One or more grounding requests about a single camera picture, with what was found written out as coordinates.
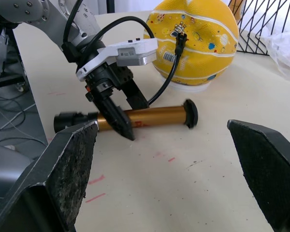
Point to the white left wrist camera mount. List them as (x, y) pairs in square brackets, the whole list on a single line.
[(135, 47)]

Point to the yellow cartoon print ball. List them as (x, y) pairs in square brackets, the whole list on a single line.
[(203, 60)]

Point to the grey robot body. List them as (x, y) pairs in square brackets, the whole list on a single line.
[(4, 164)]

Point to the clear plastic bag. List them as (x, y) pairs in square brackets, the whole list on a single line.
[(287, 55)]

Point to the grey metal wheeled stand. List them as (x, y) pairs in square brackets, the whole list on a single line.
[(4, 77)]

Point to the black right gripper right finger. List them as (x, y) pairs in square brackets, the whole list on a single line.
[(270, 169)]

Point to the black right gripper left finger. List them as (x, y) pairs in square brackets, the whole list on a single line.
[(62, 174)]

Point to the gold hand pump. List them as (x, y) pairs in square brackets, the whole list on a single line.
[(159, 116)]

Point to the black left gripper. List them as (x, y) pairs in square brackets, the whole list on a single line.
[(106, 77)]

